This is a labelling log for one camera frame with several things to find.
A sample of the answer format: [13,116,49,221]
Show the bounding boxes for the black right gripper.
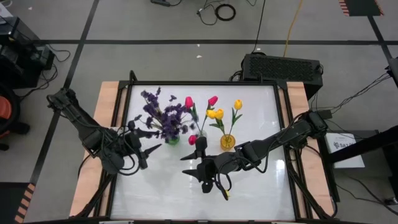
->
[180,136,242,195]

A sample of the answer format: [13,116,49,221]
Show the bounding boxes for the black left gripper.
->
[119,119,163,170]

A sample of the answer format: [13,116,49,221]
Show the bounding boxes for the yellow and pink tulips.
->
[184,96,201,134]

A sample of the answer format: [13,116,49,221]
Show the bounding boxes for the amber glass vase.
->
[220,133,236,152]

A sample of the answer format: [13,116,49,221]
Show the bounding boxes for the black computer tower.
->
[241,52,324,100]

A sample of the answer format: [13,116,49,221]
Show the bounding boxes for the black power adapter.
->
[313,109,333,121]

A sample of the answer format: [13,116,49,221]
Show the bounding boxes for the black mat with hazard stripes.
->
[338,0,384,17]
[0,182,37,224]

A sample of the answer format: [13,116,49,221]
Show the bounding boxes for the orange black vacuum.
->
[0,86,31,152]

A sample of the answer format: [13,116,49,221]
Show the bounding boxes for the white paper sign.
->
[325,133,365,169]

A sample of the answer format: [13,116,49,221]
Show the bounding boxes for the black computer case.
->
[0,16,56,90]

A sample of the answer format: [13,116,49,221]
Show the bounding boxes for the black metal stand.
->
[320,124,398,206]

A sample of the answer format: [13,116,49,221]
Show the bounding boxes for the white paper sheet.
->
[0,2,14,19]

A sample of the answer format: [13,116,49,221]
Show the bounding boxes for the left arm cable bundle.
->
[76,155,121,218]

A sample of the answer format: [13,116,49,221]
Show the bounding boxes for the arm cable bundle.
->
[287,149,338,220]
[76,155,121,218]

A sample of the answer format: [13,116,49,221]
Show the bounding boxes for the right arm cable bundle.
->
[287,149,338,220]

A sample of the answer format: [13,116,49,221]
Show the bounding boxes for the loose black cable with plug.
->
[196,0,218,26]

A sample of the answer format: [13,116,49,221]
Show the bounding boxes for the coiled black cable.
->
[214,3,236,22]

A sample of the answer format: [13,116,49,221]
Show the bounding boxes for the long black floor cable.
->
[251,0,267,54]

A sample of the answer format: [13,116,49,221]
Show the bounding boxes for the yellow power cable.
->
[283,0,304,57]

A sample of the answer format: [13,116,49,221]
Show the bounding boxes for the black cable bundle on floor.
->
[310,72,393,114]

